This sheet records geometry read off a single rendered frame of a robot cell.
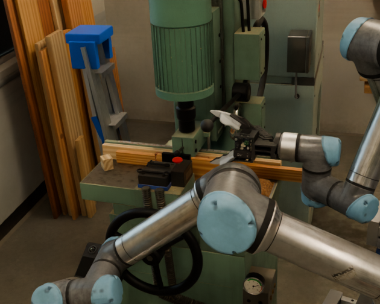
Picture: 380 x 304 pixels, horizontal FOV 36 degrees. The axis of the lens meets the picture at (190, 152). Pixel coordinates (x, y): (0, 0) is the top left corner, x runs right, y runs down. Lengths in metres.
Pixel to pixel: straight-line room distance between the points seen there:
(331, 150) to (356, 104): 2.74
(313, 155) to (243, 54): 0.50
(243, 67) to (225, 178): 0.77
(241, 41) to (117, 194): 0.61
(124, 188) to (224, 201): 0.75
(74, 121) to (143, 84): 1.31
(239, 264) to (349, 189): 0.49
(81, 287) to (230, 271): 0.62
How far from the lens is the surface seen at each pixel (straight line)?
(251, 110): 1.92
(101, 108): 2.63
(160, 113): 4.53
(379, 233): 1.92
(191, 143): 1.80
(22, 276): 3.08
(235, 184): 1.16
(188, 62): 1.68
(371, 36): 1.54
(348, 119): 4.30
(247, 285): 1.79
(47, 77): 3.10
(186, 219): 1.32
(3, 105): 3.27
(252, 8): 1.95
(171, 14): 1.64
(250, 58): 1.89
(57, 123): 3.19
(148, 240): 1.38
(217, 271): 1.87
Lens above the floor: 1.78
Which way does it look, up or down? 26 degrees down
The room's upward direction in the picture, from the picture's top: 3 degrees counter-clockwise
